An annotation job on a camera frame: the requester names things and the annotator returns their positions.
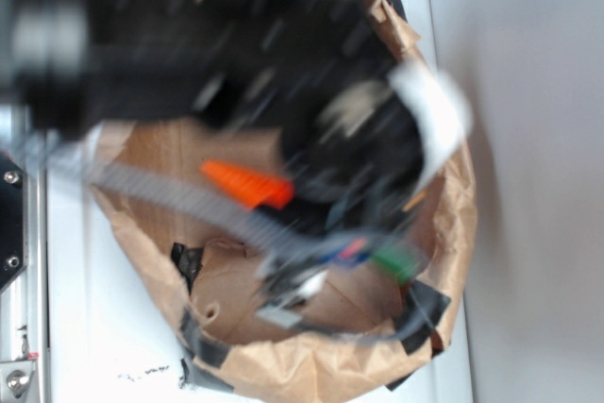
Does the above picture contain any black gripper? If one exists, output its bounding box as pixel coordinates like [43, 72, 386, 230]
[197, 0, 471, 236]

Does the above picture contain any orange plastic toy carrot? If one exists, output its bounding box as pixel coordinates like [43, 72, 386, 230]
[199, 160, 294, 210]

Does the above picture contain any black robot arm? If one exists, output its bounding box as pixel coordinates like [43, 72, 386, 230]
[1, 0, 470, 236]

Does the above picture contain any crumpled brown paper bag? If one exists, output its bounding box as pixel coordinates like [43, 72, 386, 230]
[92, 0, 477, 402]

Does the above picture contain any grey corrugated cable conduit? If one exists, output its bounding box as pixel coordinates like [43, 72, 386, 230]
[46, 147, 303, 253]

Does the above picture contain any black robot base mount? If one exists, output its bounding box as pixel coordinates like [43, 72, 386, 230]
[0, 153, 25, 292]

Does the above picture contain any aluminium rail with bolts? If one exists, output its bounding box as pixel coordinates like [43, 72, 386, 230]
[1, 106, 50, 402]

